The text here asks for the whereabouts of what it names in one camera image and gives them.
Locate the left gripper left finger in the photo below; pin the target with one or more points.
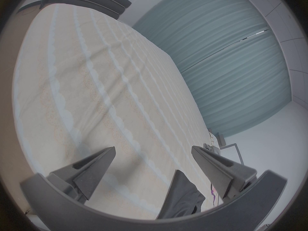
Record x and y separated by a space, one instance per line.
93 172

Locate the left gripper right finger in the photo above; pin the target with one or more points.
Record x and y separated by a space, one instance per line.
223 174

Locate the black T-shirt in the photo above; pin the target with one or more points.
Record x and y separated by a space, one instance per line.
180 196

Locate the bed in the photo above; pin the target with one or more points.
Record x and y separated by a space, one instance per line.
96 80

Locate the purple satin garment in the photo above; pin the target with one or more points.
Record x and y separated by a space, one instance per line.
213 191

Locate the grey garment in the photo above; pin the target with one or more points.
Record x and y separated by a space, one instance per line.
213 150

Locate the grey bedside table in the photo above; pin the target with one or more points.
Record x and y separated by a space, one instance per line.
221 139

